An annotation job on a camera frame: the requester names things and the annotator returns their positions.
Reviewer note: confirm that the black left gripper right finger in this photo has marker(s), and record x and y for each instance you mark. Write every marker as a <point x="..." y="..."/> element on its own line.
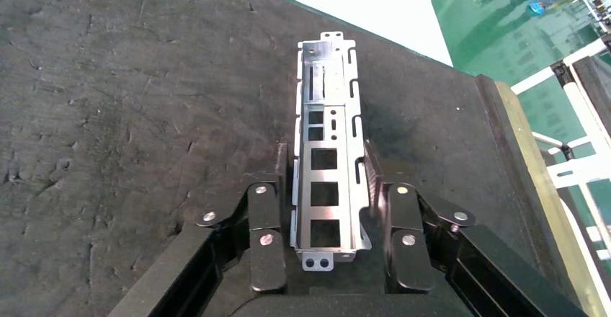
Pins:
<point x="406" y="248"/>

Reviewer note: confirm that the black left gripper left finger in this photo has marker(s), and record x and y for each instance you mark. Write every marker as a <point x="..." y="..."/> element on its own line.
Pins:
<point x="262" y="238"/>

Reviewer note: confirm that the silver perforated metal bracket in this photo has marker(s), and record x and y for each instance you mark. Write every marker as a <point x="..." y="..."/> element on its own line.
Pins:
<point x="344" y="195"/>

